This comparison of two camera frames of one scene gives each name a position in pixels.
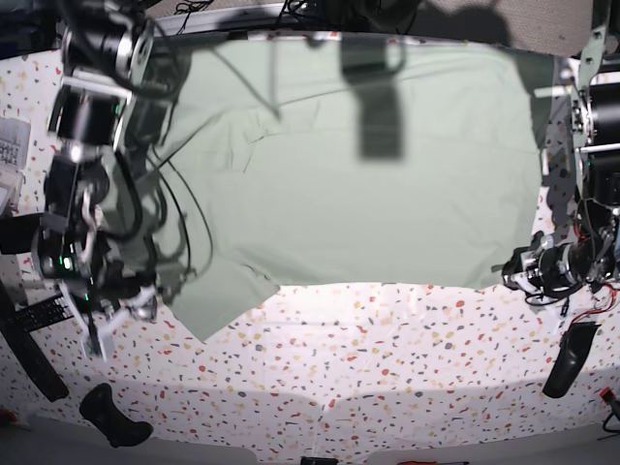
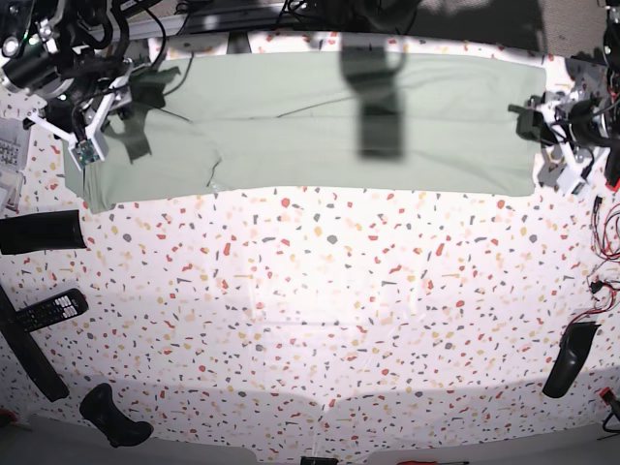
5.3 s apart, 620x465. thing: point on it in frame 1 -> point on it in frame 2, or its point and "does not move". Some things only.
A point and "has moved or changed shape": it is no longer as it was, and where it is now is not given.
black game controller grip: x=99 y=409 does not move
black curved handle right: x=576 y=343 does not move
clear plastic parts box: x=15 y=154 does not move
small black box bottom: x=318 y=460 does not move
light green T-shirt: x=284 y=160 has moved or changed shape
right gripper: x=553 y=269 -> x=585 y=127
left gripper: x=68 y=256 -> x=73 y=77
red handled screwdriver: x=433 y=463 does not move
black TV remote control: x=42 y=314 does not move
